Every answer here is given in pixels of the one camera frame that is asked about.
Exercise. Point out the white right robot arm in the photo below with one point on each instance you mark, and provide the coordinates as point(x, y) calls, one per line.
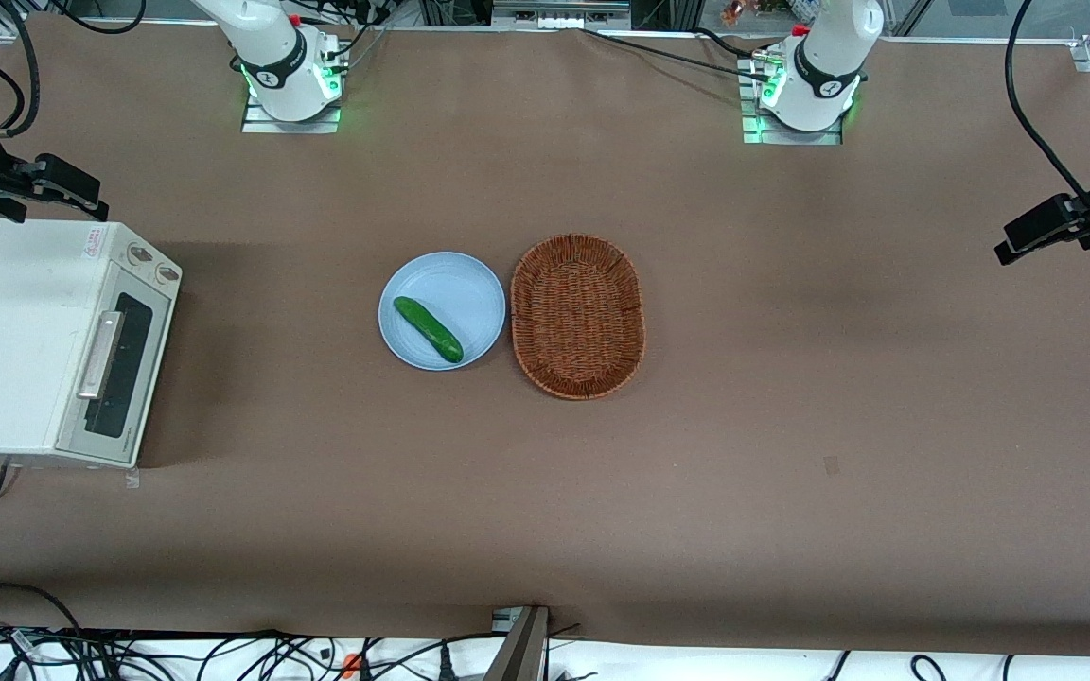
point(271, 47)

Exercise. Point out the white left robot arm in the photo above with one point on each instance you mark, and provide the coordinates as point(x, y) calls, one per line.
point(829, 47)

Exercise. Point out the red-print oven sticker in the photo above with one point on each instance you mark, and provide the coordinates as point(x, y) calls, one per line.
point(95, 243)

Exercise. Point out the round oven knob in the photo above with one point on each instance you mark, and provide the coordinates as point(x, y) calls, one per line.
point(167, 273)
point(139, 253)

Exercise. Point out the white toaster oven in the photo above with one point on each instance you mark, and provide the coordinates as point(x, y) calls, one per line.
point(15, 331)

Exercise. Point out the clear tape piece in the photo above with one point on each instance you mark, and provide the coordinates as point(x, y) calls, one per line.
point(132, 479)

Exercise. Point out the brown table cover sheet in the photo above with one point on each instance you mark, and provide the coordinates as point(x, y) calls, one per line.
point(791, 473)

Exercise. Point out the green cucumber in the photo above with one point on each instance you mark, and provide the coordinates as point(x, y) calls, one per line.
point(427, 328)

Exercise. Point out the light blue round plate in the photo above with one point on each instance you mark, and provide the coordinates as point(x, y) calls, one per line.
point(460, 293)

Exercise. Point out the brown oval wicker basket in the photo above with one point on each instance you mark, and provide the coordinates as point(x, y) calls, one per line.
point(578, 317)

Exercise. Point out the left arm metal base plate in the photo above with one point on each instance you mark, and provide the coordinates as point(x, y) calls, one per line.
point(763, 137)

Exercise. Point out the aluminium rail beam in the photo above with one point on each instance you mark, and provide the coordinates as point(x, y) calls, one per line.
point(559, 17)

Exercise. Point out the metal camera post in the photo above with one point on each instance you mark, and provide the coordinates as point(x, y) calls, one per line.
point(521, 653)

